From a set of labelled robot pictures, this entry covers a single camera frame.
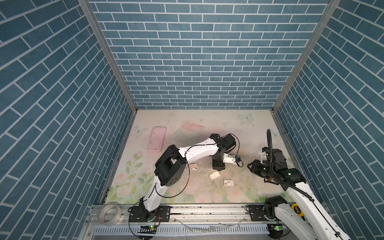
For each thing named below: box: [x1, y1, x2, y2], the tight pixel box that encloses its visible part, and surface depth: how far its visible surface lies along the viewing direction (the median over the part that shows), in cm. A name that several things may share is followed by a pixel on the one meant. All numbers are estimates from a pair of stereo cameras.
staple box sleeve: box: [223, 180, 235, 186], surface depth 84 cm
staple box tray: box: [209, 170, 221, 180], surface depth 88 cm
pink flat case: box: [147, 126, 167, 153], surface depth 104 cm
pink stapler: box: [189, 163, 198, 170], surface depth 89 cm
